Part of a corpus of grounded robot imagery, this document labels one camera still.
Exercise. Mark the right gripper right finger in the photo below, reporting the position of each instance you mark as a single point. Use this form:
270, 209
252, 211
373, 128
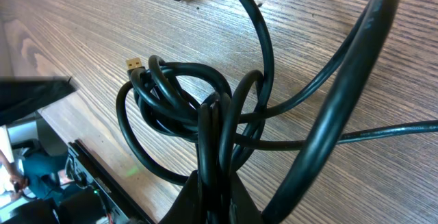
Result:
242, 209

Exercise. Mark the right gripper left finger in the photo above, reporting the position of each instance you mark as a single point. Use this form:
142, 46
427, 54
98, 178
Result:
186, 208

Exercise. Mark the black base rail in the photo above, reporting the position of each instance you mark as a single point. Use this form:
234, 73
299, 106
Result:
88, 173

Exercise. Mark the person in background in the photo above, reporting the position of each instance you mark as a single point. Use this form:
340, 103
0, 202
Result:
42, 174

